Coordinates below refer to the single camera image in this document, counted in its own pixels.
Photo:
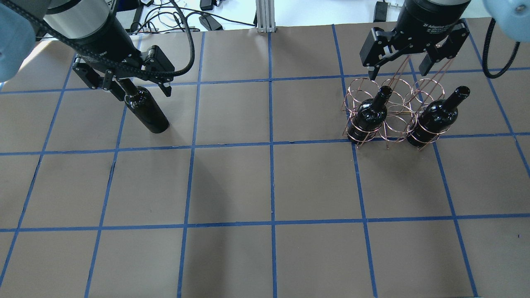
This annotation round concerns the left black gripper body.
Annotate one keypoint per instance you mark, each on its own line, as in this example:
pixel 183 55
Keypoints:
pixel 108 43

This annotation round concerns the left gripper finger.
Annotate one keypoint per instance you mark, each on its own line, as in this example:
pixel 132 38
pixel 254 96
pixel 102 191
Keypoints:
pixel 154 60
pixel 90 77

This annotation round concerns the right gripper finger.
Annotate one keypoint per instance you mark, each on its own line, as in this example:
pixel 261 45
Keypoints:
pixel 450 48
pixel 381 47

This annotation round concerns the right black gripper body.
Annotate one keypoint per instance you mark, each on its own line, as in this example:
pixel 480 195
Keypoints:
pixel 430 20

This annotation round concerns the dark wine bottle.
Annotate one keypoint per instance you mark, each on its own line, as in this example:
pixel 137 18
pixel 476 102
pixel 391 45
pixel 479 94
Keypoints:
pixel 143 105

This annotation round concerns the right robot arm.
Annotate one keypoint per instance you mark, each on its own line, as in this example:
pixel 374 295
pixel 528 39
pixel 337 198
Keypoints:
pixel 511 16

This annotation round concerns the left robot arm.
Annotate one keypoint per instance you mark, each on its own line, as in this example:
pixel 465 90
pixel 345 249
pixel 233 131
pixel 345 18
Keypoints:
pixel 66 20

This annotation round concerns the dark bottle in basket left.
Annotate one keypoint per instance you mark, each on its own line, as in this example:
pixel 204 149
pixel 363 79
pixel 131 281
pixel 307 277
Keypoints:
pixel 368 117

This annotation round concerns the dark bottle in basket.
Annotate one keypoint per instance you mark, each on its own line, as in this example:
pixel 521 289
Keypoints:
pixel 437 117
pixel 368 117

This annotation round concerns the dark bottle in basket right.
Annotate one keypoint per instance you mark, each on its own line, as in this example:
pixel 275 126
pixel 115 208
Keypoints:
pixel 437 117

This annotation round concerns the black power adapter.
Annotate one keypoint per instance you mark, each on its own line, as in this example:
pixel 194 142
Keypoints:
pixel 210 23

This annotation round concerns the copper wire wine basket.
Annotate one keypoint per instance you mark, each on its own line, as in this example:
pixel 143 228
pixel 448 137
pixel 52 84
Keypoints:
pixel 411 94

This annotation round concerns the aluminium frame post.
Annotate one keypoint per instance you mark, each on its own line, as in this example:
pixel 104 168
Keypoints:
pixel 265 15

